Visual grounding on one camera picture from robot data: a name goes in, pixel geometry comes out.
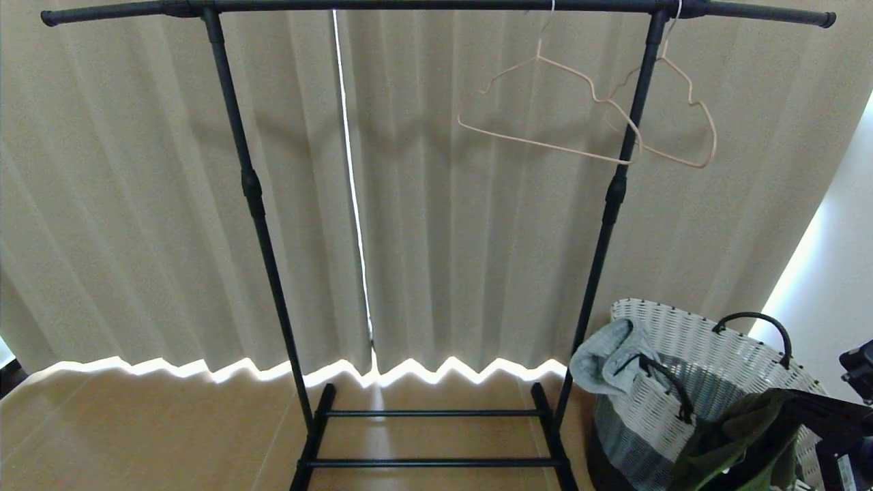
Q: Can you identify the white laundry basket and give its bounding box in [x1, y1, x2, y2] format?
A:
[588, 298, 829, 491]

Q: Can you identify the black clothes rack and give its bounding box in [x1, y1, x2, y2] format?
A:
[40, 0, 837, 491]

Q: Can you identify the pink clothes hanger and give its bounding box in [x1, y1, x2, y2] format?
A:
[457, 0, 643, 166]
[604, 0, 718, 169]

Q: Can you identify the green printed shirt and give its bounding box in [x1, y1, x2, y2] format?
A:
[672, 387, 805, 491]

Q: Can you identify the pale grey garment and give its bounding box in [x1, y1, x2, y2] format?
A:
[569, 317, 659, 396]

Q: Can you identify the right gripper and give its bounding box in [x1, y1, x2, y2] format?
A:
[817, 436, 873, 491]

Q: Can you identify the beige curtain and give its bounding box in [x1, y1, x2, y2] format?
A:
[0, 0, 873, 388]

